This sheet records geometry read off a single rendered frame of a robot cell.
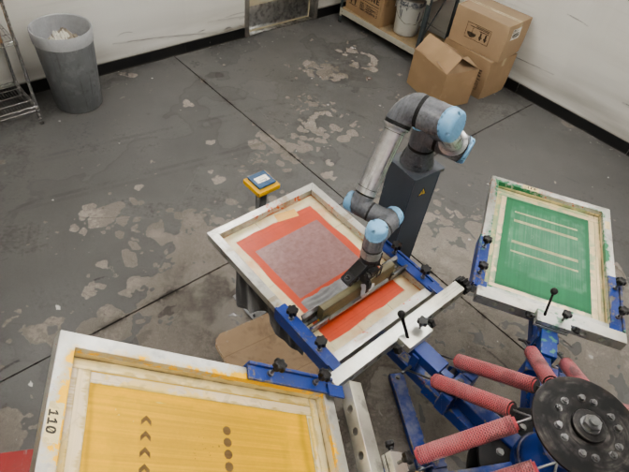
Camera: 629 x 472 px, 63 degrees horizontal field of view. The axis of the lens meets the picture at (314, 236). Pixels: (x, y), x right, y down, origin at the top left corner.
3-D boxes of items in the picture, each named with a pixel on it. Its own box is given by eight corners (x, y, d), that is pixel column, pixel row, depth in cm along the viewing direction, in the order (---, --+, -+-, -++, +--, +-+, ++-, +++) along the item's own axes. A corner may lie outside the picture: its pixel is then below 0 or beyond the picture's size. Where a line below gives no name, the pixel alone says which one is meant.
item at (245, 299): (235, 306, 246) (234, 247, 216) (241, 302, 248) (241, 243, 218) (295, 376, 224) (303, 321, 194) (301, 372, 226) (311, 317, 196)
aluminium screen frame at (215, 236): (207, 239, 218) (206, 232, 215) (312, 188, 247) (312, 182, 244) (329, 373, 180) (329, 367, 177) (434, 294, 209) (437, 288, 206)
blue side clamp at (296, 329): (273, 318, 195) (274, 307, 190) (284, 312, 197) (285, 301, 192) (325, 376, 180) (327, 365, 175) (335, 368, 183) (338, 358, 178)
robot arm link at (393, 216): (381, 197, 187) (366, 212, 181) (408, 211, 184) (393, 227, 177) (377, 212, 193) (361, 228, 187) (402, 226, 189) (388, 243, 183)
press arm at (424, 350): (398, 345, 186) (402, 337, 183) (409, 336, 189) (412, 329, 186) (434, 379, 178) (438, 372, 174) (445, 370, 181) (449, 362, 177)
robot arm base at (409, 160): (416, 148, 236) (422, 130, 229) (440, 167, 228) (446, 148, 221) (392, 157, 229) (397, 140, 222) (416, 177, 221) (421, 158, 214)
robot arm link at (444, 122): (446, 127, 219) (426, 89, 169) (479, 142, 214) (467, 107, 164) (433, 153, 221) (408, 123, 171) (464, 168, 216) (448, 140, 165)
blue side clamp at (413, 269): (375, 255, 223) (378, 243, 218) (384, 250, 225) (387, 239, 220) (427, 300, 208) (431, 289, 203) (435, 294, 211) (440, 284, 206)
